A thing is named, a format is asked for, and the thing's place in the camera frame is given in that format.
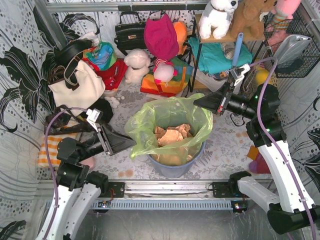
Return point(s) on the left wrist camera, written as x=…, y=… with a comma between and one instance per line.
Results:
x=93, y=118

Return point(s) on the blue trash bin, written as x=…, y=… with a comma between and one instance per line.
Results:
x=176, y=171

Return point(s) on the striped colourful sock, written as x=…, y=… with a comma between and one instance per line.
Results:
x=258, y=164

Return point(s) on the blue floor sweeper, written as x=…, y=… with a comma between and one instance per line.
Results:
x=238, y=45

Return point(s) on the orange checkered towel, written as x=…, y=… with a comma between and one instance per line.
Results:
x=52, y=142

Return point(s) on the black round hat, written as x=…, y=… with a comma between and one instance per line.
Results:
x=63, y=57

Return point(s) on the crumpled brown paper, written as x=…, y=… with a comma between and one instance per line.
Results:
x=172, y=134

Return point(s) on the black metal shelf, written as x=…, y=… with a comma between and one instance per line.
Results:
x=247, y=36

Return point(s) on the brown teddy bear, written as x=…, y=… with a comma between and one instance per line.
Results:
x=249, y=14

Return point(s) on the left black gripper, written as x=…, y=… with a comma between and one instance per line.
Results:
x=105, y=143

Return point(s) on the white canvas tote bag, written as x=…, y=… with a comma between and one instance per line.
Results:
x=90, y=87

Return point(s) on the white plush dog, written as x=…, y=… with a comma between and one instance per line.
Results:
x=216, y=18

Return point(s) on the red cloth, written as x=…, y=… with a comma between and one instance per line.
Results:
x=113, y=76

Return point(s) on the yellow plush duck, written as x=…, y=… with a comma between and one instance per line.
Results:
x=261, y=75

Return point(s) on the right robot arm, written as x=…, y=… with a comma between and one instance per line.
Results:
x=291, y=208

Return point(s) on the brown patterned bag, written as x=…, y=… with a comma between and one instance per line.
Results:
x=67, y=120

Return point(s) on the teal folded cloth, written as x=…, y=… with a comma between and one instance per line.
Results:
x=212, y=59

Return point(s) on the green plastic trash bag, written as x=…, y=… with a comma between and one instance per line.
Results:
x=169, y=112

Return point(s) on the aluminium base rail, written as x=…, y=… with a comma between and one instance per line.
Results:
x=170, y=189

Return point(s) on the pink white plush toy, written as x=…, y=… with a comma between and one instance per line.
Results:
x=163, y=71

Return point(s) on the magenta cloth bag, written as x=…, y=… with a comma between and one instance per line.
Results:
x=160, y=38

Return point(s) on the pink glasses case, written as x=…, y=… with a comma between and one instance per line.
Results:
x=88, y=162

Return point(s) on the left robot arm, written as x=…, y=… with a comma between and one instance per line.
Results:
x=76, y=187

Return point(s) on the orange plush toy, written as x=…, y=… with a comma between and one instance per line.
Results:
x=181, y=33

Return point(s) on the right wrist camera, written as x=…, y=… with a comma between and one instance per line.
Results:
x=237, y=74

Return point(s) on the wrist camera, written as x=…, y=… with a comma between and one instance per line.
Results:
x=93, y=118
x=237, y=74

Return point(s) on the white plush sheep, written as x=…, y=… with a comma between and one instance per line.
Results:
x=138, y=63

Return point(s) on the small white plush toy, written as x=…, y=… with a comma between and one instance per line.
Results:
x=114, y=101

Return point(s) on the rainbow striped cloth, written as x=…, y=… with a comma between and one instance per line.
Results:
x=171, y=88

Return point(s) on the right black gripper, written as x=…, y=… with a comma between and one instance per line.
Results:
x=223, y=103

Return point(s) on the silver foil pouch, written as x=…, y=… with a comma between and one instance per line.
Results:
x=291, y=48

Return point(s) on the colourful printed bag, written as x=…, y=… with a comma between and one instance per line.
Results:
x=100, y=57

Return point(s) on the black wire basket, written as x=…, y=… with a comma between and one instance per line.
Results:
x=304, y=64

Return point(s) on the black leather handbag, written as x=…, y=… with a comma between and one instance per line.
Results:
x=130, y=36

